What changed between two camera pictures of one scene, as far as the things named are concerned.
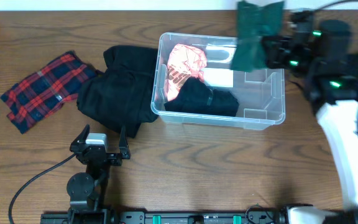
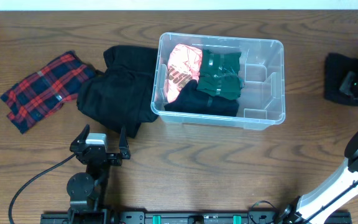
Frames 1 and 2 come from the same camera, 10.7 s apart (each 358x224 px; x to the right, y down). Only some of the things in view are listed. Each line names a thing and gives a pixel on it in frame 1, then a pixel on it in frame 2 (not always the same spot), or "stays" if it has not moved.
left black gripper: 111,161 stays
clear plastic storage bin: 195,84 stays
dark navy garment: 195,98 stays
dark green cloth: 254,22 to 220,74
